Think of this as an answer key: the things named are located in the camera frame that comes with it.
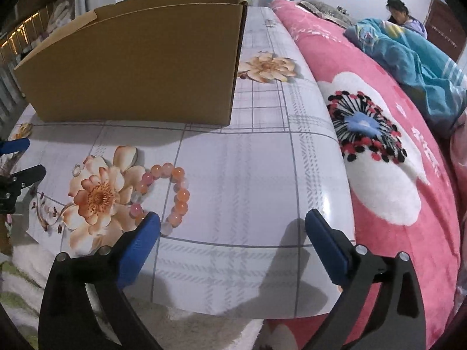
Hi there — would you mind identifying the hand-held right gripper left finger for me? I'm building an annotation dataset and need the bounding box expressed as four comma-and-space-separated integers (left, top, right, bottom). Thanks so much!
38, 211, 163, 350

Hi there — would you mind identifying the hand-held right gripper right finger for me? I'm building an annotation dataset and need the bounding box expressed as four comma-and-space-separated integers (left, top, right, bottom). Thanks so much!
304, 209, 427, 350

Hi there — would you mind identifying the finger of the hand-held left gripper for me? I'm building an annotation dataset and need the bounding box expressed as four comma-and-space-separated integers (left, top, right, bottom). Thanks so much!
0, 138, 31, 155
13, 165, 47, 191

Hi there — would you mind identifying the orange pink bead bracelet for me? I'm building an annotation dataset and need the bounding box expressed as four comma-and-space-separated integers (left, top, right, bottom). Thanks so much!
129, 162, 191, 237

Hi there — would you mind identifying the brown cardboard box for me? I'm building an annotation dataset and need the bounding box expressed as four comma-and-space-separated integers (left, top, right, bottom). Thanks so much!
14, 0, 248, 128

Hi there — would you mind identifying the pink floral blanket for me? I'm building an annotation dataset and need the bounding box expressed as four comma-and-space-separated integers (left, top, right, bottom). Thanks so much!
255, 0, 467, 350

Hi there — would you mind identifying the green plush trim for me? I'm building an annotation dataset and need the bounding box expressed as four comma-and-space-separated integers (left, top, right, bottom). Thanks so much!
0, 262, 39, 350

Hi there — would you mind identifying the white fleece robe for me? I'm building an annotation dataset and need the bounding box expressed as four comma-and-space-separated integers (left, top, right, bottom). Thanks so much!
0, 237, 265, 350

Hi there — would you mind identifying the metal stair railing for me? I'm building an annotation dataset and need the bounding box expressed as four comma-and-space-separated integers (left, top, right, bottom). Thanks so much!
0, 7, 52, 117

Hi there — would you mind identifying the pale cloth pile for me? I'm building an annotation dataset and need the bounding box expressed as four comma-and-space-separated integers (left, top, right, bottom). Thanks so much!
47, 0, 86, 33

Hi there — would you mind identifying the blue printed quilt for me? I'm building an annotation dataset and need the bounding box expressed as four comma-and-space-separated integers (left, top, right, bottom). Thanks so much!
345, 18, 467, 132

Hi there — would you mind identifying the grey patterned cloth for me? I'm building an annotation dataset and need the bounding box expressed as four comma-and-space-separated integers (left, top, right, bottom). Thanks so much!
295, 0, 354, 26

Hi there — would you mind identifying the brown door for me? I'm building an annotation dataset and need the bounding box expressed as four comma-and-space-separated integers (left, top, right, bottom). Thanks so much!
425, 0, 467, 62

